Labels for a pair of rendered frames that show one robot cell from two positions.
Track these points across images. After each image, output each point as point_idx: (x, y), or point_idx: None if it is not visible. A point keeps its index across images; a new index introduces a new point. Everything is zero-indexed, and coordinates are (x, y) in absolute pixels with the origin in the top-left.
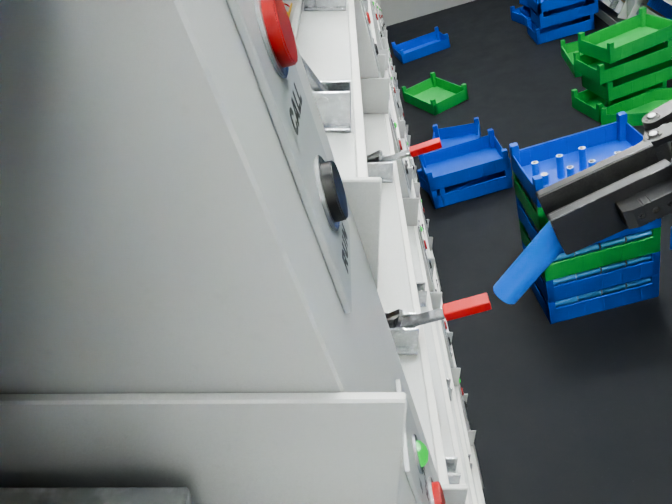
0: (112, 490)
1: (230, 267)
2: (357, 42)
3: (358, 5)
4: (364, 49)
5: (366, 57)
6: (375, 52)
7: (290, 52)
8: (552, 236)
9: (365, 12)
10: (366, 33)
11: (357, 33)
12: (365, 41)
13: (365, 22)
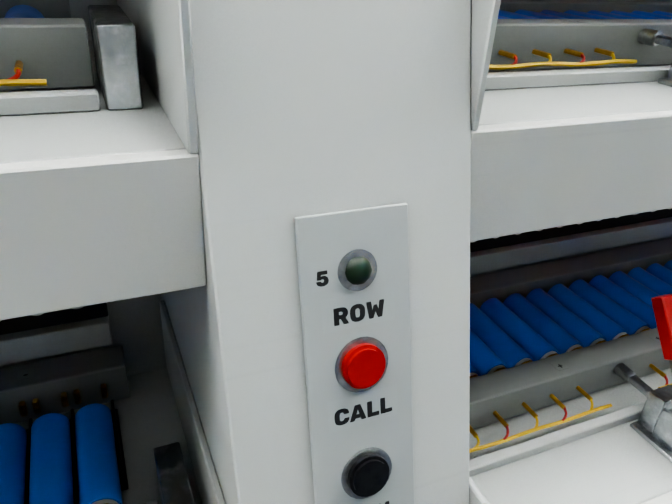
0: None
1: None
2: (219, 406)
3: (213, 298)
4: (226, 444)
5: (229, 471)
6: (342, 482)
7: None
8: None
9: (350, 341)
10: (226, 404)
11: (217, 381)
12: (226, 425)
13: (247, 369)
